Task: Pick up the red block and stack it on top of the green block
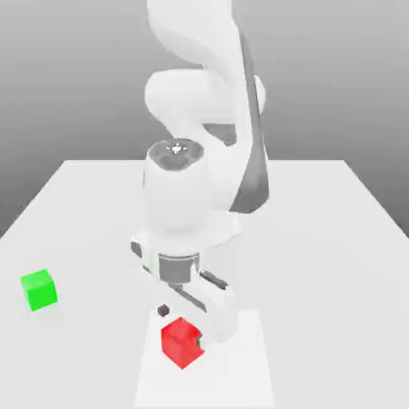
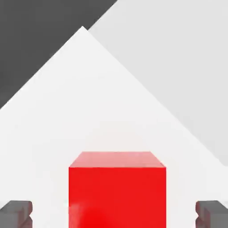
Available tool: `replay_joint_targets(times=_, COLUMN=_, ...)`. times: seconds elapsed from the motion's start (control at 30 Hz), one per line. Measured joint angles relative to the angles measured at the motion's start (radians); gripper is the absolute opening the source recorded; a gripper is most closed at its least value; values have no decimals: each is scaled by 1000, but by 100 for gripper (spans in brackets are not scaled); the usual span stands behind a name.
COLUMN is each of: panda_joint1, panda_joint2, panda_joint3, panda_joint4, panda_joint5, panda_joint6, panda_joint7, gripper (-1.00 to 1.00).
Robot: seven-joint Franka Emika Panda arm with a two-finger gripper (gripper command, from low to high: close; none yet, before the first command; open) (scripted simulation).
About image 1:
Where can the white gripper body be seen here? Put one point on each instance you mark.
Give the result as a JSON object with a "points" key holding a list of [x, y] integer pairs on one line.
{"points": [[220, 311]]}

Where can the small red cube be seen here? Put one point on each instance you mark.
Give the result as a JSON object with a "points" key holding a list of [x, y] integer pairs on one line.
{"points": [[179, 345]]}

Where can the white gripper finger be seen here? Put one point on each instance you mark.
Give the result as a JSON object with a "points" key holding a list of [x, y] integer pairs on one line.
{"points": [[212, 339], [163, 310]]}

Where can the small green cube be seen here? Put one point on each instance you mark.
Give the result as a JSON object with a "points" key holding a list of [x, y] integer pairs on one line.
{"points": [[40, 290]]}

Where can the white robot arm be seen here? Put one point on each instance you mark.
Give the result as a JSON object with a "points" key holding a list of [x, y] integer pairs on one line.
{"points": [[179, 198]]}

